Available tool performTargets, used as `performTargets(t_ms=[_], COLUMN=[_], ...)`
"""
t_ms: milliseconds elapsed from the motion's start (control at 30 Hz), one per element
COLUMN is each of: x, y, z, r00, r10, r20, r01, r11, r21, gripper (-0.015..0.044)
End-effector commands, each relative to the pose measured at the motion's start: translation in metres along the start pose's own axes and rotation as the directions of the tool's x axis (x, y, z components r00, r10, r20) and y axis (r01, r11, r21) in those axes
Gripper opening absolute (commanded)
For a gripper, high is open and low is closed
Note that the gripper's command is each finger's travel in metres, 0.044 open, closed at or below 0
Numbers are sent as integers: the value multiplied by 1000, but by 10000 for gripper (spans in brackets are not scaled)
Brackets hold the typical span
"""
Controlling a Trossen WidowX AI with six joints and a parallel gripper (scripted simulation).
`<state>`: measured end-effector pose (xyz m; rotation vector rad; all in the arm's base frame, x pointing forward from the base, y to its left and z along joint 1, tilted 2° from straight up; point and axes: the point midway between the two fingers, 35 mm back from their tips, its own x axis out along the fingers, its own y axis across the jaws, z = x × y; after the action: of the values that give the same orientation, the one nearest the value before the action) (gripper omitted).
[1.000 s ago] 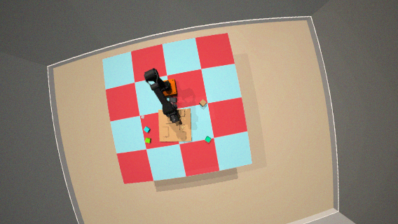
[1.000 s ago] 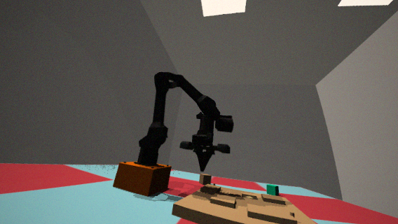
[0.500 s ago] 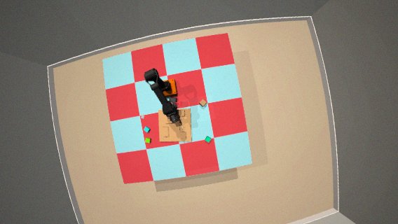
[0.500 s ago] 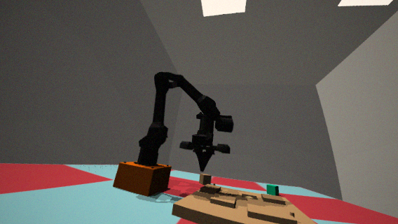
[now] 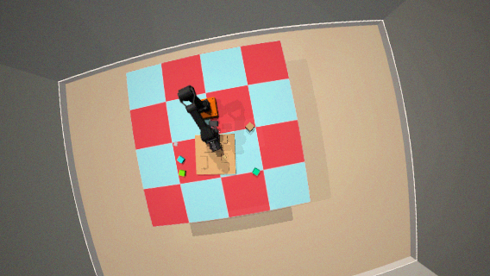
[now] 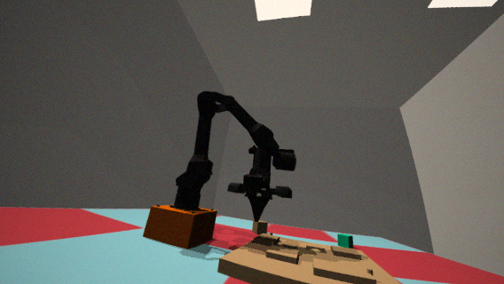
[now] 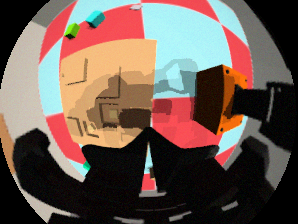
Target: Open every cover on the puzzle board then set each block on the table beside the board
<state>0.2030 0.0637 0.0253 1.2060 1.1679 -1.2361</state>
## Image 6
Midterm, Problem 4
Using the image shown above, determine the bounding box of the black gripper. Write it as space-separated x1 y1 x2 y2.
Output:
227 165 292 222

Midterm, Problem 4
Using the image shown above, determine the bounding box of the small green block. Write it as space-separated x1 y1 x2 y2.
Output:
337 233 353 248

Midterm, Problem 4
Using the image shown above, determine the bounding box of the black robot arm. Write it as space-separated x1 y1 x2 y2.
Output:
170 91 296 211

